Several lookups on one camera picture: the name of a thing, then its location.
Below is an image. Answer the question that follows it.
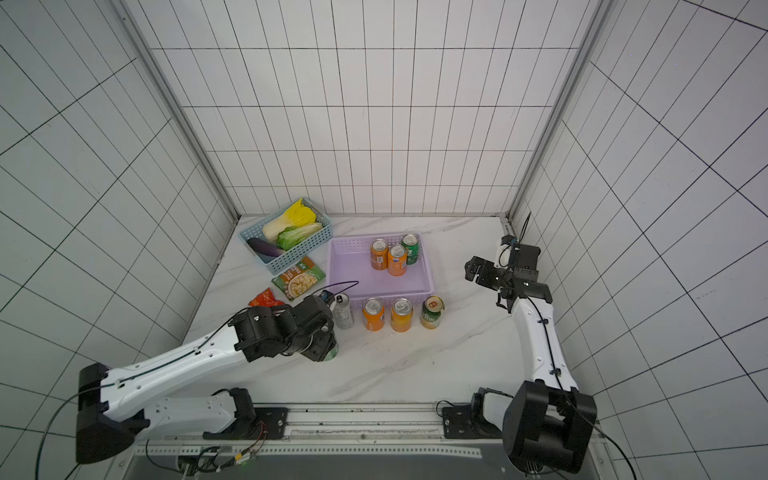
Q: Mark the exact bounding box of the green sprite can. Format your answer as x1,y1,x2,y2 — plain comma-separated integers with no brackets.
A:
324,343,339,362
401,233,420,265

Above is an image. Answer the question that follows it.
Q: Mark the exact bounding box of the tall silver can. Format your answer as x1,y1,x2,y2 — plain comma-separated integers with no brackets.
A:
332,293,354,330

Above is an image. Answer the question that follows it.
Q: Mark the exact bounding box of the green gold-top can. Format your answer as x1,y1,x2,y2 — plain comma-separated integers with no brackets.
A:
420,296,445,330

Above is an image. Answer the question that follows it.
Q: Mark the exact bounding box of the orange Fanta can front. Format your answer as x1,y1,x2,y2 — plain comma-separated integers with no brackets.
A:
362,298,385,332

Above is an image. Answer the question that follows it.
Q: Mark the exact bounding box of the orange fanta can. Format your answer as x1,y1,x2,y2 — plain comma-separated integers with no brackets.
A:
362,298,385,332
387,244,408,277

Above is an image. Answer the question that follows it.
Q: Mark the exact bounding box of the green Sprite can back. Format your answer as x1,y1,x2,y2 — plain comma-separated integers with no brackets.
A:
401,233,420,265

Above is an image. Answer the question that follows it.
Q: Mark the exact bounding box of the orange Fanta can back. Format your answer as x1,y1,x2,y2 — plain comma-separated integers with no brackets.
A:
387,244,408,277

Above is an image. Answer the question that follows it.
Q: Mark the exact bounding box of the orange Schweppes can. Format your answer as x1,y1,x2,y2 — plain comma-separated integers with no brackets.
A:
391,298,413,333

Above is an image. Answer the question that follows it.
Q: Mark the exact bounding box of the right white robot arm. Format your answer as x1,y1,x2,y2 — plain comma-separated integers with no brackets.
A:
465,235,597,474

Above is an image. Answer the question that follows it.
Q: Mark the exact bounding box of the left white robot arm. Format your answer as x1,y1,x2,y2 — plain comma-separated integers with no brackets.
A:
75,291,337,464

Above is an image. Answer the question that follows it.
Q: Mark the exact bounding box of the purple plastic basket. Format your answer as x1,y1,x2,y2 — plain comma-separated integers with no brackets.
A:
325,233,435,309

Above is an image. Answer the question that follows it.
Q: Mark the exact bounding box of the blue plastic basket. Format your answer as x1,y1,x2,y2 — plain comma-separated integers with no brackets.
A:
237,197,333,274

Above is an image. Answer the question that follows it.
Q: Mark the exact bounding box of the green soup mix packet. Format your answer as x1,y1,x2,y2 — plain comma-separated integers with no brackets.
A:
272,256,326,301

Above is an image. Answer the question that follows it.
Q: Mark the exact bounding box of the red snack packet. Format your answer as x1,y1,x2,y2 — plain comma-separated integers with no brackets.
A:
248,288,284,307

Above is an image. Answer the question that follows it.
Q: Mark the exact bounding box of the green lettuce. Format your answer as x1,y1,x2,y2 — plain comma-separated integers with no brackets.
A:
277,222,323,251

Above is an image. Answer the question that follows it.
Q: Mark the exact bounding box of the purple eggplant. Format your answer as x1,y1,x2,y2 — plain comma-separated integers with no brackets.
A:
246,237,285,262

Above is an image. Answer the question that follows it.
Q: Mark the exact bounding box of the yellow napa cabbage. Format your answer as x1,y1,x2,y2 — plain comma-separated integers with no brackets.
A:
262,199,317,243

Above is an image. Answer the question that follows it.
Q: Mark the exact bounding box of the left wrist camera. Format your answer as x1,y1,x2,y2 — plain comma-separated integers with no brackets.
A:
319,290,336,306

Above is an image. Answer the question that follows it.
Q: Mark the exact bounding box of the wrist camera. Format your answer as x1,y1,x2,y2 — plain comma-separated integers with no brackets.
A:
501,235,518,247
319,290,336,306

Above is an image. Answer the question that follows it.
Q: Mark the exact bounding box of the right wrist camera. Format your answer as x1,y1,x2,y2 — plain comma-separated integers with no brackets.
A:
501,235,518,247

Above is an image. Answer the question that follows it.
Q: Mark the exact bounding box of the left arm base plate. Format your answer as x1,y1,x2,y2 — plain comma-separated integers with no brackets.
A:
203,407,289,441

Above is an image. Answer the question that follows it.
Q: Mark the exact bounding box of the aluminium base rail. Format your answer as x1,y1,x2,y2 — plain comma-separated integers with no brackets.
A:
122,404,504,464

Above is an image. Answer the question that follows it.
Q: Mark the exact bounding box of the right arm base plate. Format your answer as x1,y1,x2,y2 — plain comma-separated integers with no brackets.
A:
435,387,514,440

